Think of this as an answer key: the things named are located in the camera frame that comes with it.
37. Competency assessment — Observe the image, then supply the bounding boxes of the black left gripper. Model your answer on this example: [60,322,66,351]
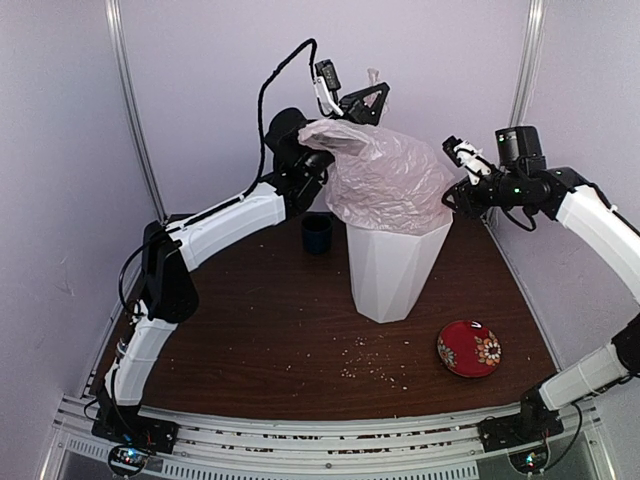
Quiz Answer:
[303,81,390,177]

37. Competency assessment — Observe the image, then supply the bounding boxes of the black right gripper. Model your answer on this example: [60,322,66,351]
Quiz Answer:
[440,162,525,218]

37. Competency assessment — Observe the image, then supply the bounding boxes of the translucent pink plastic bag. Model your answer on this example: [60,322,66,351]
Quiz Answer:
[297,68,454,234]

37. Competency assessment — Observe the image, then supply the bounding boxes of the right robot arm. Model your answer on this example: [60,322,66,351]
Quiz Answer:
[442,126,639,452]

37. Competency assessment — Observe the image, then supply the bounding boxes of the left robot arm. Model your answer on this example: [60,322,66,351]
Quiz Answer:
[92,107,334,455]

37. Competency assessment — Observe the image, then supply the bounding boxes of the white faceted trash bin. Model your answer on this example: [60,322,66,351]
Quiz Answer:
[346,214,453,324]

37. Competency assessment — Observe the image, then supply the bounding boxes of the dark blue enamel mug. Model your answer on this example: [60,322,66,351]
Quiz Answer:
[301,213,333,255]

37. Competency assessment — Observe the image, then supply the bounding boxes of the red floral plate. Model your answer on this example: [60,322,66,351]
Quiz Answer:
[436,320,502,379]

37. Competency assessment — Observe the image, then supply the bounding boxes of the right base circuit board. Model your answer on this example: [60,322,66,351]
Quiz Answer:
[509,445,550,474]

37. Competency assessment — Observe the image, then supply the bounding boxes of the base circuit board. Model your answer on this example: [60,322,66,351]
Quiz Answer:
[107,445,150,476]
[509,445,550,474]

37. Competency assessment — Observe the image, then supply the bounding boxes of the left base circuit board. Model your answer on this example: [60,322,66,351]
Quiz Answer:
[107,445,150,476]

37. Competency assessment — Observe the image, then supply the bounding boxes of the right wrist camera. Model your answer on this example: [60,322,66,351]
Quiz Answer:
[442,136,497,185]

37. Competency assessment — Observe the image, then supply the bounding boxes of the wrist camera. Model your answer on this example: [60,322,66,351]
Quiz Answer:
[442,136,497,185]
[312,59,344,118]

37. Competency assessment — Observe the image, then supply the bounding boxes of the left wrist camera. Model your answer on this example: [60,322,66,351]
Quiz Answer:
[312,59,344,118]

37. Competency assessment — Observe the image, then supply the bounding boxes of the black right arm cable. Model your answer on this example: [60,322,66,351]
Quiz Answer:
[502,202,539,232]

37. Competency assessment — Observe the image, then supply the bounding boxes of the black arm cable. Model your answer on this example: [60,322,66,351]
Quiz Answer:
[502,202,539,232]
[117,37,321,321]

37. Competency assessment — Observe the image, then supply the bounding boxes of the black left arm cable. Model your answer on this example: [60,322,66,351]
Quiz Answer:
[117,37,321,321]

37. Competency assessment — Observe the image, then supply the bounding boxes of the aluminium corner post right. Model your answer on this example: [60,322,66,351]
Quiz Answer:
[508,0,548,127]

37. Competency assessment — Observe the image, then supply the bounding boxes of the aluminium corner post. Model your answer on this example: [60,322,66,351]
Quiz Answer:
[508,0,548,127]
[105,0,168,223]

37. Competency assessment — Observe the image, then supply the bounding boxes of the aluminium corner post left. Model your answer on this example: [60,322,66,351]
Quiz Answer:
[105,0,168,223]

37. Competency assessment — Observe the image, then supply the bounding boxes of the aluminium front rail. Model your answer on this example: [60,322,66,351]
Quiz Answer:
[52,392,601,480]

